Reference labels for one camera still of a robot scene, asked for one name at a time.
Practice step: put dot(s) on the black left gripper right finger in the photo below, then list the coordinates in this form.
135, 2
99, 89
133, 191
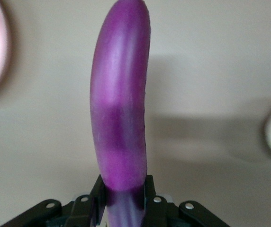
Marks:
156, 212

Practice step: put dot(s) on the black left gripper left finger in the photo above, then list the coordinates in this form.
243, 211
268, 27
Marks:
85, 210

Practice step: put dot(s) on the long purple eggplant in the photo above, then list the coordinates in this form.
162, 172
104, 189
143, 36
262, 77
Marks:
121, 82

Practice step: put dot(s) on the brown table cover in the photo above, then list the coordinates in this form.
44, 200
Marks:
197, 71

